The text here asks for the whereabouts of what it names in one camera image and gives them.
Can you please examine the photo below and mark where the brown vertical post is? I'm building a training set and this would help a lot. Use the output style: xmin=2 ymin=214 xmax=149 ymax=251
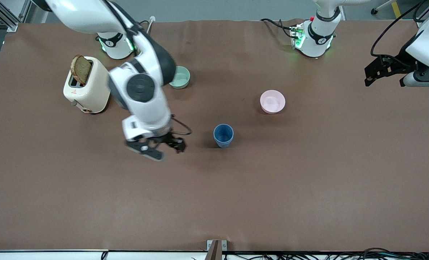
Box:
xmin=208 ymin=240 xmax=222 ymax=260

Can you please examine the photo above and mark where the green bowl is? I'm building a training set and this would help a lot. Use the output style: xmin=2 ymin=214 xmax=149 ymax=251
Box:
xmin=169 ymin=66 xmax=191 ymax=89

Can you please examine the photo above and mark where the brown table cover sheet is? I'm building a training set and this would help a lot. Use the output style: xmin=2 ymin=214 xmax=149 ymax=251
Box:
xmin=0 ymin=19 xmax=429 ymax=252

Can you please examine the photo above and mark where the cream white toaster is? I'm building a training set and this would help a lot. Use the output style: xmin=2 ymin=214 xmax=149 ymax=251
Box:
xmin=63 ymin=56 xmax=112 ymax=114

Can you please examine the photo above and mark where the brown bread slice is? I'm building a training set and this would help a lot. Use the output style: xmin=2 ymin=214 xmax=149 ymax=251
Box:
xmin=70 ymin=55 xmax=92 ymax=86

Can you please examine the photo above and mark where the black cable bundle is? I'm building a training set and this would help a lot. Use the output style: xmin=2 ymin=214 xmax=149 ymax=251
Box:
xmin=222 ymin=247 xmax=429 ymax=260

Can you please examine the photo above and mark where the grey metal mounting bracket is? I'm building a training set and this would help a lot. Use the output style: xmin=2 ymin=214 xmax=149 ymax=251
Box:
xmin=207 ymin=240 xmax=228 ymax=252

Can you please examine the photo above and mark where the black left base cable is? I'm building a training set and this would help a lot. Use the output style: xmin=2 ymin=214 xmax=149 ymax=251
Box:
xmin=261 ymin=18 xmax=296 ymax=39

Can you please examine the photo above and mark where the pink bowl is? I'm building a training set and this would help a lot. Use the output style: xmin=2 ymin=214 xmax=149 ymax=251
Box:
xmin=260 ymin=90 xmax=286 ymax=114

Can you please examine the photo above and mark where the white rolling stand leg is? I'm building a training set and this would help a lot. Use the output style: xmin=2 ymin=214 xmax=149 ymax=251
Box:
xmin=371 ymin=0 xmax=397 ymax=16

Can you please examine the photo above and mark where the aluminium frame post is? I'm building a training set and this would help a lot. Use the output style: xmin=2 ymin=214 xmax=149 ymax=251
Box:
xmin=0 ymin=0 xmax=33 ymax=32
xmin=415 ymin=0 xmax=429 ymax=27

